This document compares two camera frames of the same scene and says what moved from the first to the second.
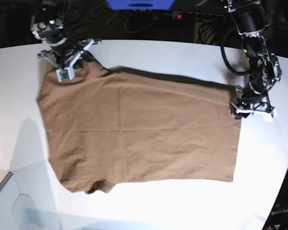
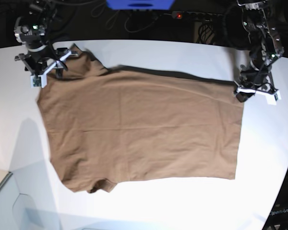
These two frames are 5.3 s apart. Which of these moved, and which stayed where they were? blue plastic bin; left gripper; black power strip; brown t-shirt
Moved: left gripper
Stayed: black power strip; brown t-shirt; blue plastic bin
